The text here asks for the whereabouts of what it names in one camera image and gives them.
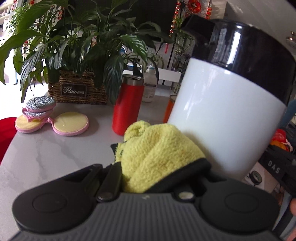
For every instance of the silver round scouring pad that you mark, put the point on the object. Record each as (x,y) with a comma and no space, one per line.
(41,103)
(37,113)

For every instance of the black television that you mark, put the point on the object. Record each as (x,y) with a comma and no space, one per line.
(157,14)

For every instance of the red net bag of oranges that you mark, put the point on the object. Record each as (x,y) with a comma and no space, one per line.
(278,139)

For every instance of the white plastic bottle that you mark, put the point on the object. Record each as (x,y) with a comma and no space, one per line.
(149,91)

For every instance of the person's right hand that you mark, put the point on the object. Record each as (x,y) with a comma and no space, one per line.
(293,207)

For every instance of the glass vase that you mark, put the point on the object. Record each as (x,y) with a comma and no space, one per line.
(177,58)

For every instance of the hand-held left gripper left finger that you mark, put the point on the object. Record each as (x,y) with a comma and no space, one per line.
(113,178)

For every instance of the red thermos bottle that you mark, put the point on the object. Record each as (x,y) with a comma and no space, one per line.
(126,109)

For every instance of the red plastic basin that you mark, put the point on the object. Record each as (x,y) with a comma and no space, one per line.
(7,134)

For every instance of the blue chair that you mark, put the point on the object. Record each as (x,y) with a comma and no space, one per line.
(290,115)

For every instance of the white mug with black rim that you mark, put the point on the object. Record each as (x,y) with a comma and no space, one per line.
(219,111)

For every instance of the large red Chinese knot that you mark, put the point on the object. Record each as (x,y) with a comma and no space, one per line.
(194,4)

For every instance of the white low cabinet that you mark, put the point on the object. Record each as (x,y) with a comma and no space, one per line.
(168,76)

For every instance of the black tape roll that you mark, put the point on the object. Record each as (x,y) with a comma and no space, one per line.
(255,178)

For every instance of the woven basket planter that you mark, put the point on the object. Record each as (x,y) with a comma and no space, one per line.
(97,97)

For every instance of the peace lily plant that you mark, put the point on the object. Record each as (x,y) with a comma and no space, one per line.
(81,34)

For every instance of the ceiling light fixture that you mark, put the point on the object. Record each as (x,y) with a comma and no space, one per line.
(291,40)

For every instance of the orange mug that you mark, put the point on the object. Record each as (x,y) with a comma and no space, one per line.
(168,111)

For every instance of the yellow cleaning cloth black trim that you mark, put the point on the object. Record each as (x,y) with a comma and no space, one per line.
(157,153)

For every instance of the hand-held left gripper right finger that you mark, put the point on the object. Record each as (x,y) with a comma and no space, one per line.
(185,191)

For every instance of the lucky bamboo plant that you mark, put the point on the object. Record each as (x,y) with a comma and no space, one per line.
(182,34)

